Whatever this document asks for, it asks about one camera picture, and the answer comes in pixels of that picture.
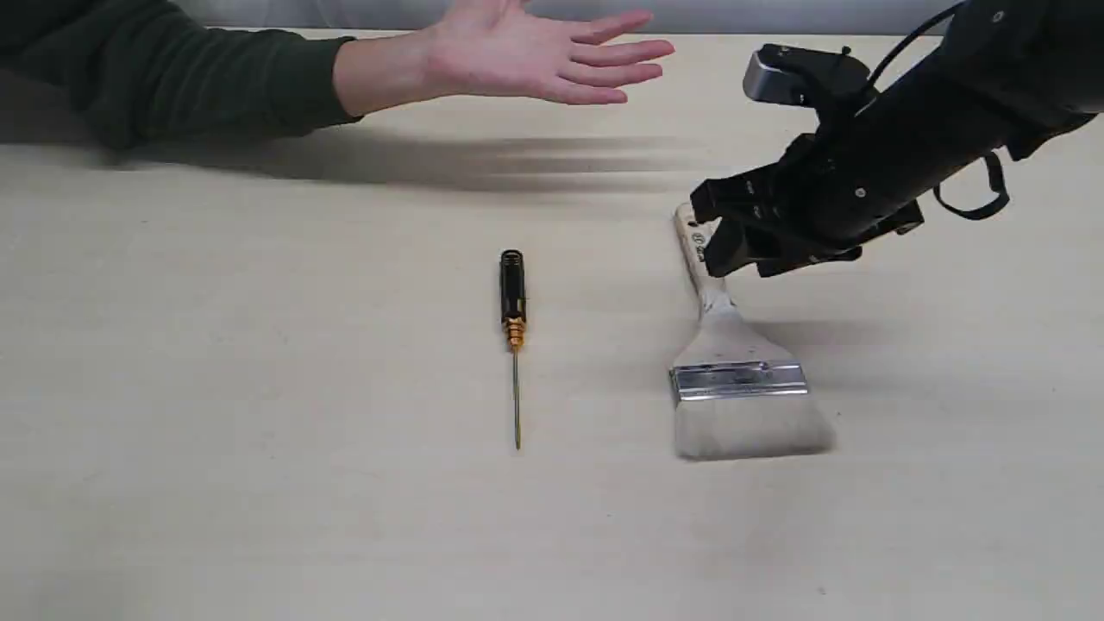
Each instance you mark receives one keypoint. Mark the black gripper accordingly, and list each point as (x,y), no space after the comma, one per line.
(797,212)

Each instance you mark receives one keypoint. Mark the wide wooden paint brush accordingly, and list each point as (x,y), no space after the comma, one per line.
(737,395)

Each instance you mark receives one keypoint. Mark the black and gold screwdriver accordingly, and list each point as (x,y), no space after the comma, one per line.
(513,318)

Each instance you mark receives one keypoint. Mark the forearm in dark green sleeve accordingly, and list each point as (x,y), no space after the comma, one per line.
(144,71)

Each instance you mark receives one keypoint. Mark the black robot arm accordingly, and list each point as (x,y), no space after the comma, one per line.
(1007,75)

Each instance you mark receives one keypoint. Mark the person's bare hand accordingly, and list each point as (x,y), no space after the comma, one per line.
(500,49)

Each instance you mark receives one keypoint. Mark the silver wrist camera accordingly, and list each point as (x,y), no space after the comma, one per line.
(803,77)

